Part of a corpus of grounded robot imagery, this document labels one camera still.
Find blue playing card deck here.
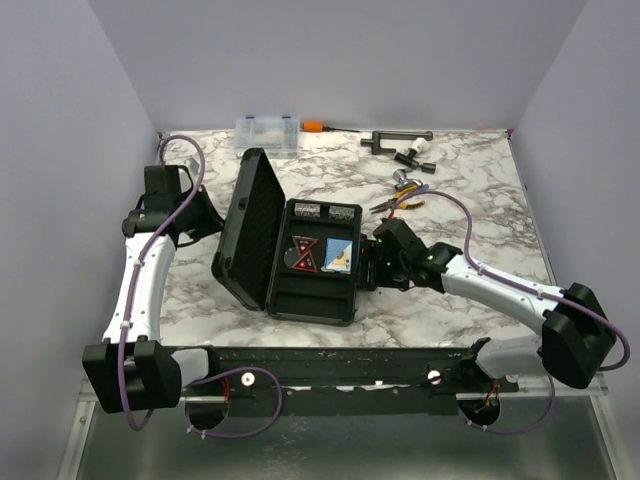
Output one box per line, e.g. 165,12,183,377
321,238,353,275

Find green blue poker chip stack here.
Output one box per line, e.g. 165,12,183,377
329,205,355,221

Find red triangle all-in button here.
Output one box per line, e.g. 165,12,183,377
291,252,317,273
292,236,318,256

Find black foam lined carry case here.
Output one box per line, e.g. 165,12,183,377
211,148,366,326

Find clear round dealer button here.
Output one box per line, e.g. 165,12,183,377
283,247,299,269

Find orange blue poker chip stack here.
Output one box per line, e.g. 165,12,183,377
293,202,321,218

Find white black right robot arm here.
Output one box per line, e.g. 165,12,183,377
372,218,618,392

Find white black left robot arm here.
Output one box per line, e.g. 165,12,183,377
82,165,224,414

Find yellow black pliers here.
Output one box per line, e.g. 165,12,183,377
369,188,425,214

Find white cylinder connector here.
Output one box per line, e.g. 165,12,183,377
409,137,429,154

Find black metal puller tool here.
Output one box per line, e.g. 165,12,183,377
360,130,434,155

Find clear plastic screw box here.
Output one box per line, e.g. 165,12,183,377
234,116,301,158

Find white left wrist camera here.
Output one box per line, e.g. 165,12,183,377
183,157,200,176

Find black T-handle tool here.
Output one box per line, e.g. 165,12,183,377
394,150,437,174

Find orange handle screwdriver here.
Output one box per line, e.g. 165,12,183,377
300,121,359,133

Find aluminium rail frame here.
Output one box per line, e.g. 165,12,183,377
79,354,609,401

